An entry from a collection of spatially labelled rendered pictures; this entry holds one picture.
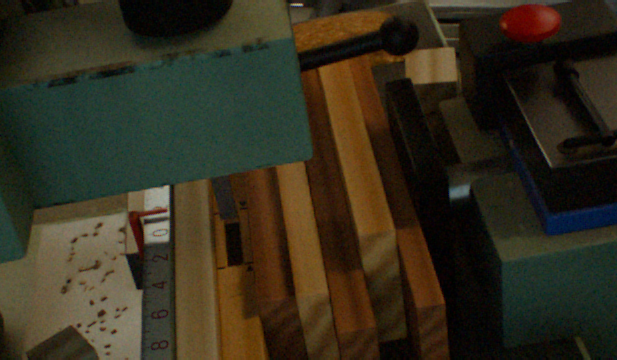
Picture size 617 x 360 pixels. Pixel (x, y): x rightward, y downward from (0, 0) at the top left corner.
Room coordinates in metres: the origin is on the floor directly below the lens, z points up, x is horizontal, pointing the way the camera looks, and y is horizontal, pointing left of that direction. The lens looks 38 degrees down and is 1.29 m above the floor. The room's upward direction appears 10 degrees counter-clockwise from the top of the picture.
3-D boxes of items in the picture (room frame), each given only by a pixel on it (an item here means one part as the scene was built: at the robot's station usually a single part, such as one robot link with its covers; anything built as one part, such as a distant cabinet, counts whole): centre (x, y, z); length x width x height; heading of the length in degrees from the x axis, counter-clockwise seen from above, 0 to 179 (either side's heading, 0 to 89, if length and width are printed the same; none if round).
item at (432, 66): (0.54, -0.09, 0.92); 0.04 x 0.03 x 0.04; 170
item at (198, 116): (0.42, 0.06, 1.03); 0.14 x 0.07 x 0.09; 90
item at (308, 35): (0.65, -0.04, 0.91); 0.10 x 0.07 x 0.02; 90
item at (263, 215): (0.44, 0.02, 0.93); 0.18 x 0.02 x 0.05; 0
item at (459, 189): (0.41, -0.09, 0.95); 0.09 x 0.07 x 0.09; 0
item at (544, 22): (0.44, -0.13, 1.02); 0.03 x 0.03 x 0.01
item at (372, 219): (0.44, -0.03, 0.94); 0.17 x 0.02 x 0.07; 0
